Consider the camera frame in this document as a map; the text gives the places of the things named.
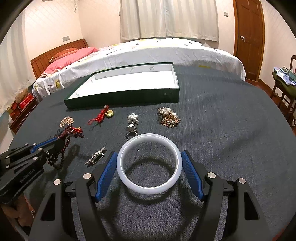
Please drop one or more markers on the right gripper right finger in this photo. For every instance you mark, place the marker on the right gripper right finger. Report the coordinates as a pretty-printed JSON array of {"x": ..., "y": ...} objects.
[{"x": 244, "y": 219}]

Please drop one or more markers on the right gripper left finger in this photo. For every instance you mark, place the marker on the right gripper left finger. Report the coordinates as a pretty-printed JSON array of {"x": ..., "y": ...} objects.
[{"x": 54, "y": 219}]

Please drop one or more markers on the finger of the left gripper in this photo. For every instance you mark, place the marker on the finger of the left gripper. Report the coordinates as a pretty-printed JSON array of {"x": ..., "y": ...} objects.
[
  {"x": 43, "y": 144},
  {"x": 53, "y": 150}
]

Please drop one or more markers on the rose gold small brooch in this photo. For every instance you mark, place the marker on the rose gold small brooch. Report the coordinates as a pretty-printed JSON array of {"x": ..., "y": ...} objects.
[{"x": 66, "y": 121}]

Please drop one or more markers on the silver rhinestone bar brooch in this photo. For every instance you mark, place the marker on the silver rhinestone bar brooch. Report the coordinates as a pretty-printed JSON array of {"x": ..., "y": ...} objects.
[{"x": 98, "y": 155}]

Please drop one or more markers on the red cord gold lock pendant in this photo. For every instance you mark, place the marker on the red cord gold lock pendant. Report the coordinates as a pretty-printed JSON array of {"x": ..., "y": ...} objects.
[{"x": 106, "y": 112}]

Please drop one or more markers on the white jade bangle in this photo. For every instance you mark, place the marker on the white jade bangle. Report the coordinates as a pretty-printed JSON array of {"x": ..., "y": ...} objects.
[{"x": 149, "y": 164}]

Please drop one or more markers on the gold pearl brooch cluster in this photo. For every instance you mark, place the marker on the gold pearl brooch cluster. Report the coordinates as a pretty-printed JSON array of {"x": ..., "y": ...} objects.
[{"x": 168, "y": 118}]

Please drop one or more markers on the green jewelry tray box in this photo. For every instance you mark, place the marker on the green jewelry tray box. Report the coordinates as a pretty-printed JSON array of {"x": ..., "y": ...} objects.
[{"x": 147, "y": 83}]

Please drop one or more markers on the left hand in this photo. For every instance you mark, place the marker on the left hand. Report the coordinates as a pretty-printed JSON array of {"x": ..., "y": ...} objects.
[{"x": 19, "y": 210}]

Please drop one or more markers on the dark wooden nightstand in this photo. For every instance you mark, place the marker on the dark wooden nightstand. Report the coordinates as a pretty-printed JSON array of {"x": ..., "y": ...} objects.
[{"x": 22, "y": 116}]

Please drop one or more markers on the red gift box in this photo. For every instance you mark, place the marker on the red gift box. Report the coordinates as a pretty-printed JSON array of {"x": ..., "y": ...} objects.
[{"x": 26, "y": 100}]

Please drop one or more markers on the brown teddy bear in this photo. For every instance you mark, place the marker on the brown teddy bear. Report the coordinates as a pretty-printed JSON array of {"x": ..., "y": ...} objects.
[{"x": 20, "y": 96}]

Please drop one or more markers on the bed with patterned sheet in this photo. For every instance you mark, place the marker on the bed with patterned sheet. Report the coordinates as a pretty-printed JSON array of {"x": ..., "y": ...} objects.
[{"x": 177, "y": 51}]

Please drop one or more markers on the dark grey table cloth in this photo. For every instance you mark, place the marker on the dark grey table cloth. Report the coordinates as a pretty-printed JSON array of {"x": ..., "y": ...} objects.
[{"x": 230, "y": 126}]

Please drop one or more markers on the wooden headboard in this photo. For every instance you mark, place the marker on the wooden headboard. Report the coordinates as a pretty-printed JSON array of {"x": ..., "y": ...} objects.
[{"x": 41, "y": 62}]

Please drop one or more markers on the pink pillow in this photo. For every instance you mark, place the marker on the pink pillow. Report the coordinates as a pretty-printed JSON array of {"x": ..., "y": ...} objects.
[{"x": 67, "y": 59}]

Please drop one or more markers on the orange patterned cushion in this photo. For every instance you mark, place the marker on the orange patterned cushion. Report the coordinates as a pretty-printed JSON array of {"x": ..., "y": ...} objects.
[{"x": 62, "y": 54}]

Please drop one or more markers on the wooden chair with clothes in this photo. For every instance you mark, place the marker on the wooden chair with clothes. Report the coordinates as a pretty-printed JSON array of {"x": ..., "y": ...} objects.
[{"x": 285, "y": 81}]

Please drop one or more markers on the white curtains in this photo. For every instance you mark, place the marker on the white curtains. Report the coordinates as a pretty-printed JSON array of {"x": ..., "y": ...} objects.
[{"x": 160, "y": 19}]

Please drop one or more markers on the brown wooden door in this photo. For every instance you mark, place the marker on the brown wooden door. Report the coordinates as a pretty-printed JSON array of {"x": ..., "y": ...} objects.
[{"x": 249, "y": 36}]

